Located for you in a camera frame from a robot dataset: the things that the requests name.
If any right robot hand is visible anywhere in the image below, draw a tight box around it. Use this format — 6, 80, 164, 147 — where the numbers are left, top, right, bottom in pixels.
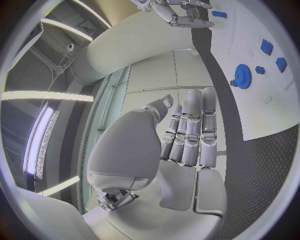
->
130, 0, 216, 29

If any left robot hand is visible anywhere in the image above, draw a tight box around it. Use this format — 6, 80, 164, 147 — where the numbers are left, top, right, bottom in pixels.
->
81, 86, 229, 240

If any white task board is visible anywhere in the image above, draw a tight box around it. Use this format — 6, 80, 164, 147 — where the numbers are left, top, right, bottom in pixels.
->
209, 0, 300, 142

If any white rounded pillar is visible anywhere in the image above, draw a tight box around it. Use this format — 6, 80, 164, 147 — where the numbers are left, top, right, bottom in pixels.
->
85, 17, 197, 76

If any glowing light bar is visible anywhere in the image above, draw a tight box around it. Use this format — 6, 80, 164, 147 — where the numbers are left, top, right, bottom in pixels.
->
21, 102, 62, 181

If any blue gear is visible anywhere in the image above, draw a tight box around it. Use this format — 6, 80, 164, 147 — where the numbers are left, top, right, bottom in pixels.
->
233, 63, 254, 90

